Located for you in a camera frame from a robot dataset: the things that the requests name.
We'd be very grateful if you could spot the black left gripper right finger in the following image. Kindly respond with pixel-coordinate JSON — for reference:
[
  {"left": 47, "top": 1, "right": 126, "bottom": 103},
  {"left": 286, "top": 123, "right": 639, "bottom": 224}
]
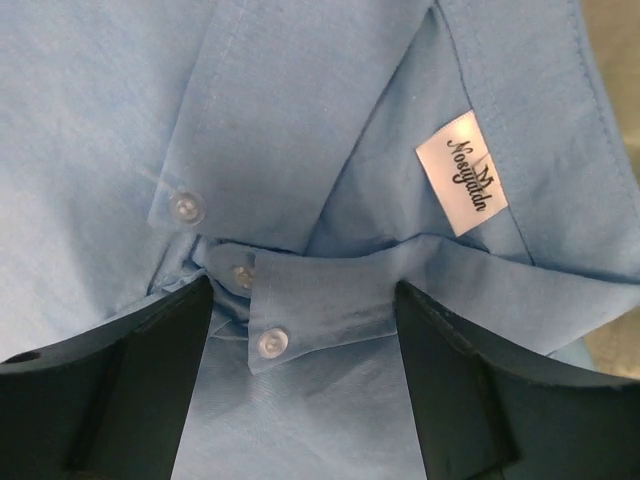
[{"left": 394, "top": 282, "right": 639, "bottom": 479}]

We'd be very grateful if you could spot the light blue long sleeve shirt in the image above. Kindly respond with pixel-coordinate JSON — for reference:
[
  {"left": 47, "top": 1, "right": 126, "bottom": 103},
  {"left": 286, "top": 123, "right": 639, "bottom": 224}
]
[{"left": 1, "top": 1, "right": 639, "bottom": 479}]

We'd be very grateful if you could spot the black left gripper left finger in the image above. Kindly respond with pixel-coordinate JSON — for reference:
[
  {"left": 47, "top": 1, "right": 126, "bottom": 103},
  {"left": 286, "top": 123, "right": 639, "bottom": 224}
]
[{"left": 1, "top": 277, "right": 214, "bottom": 479}]

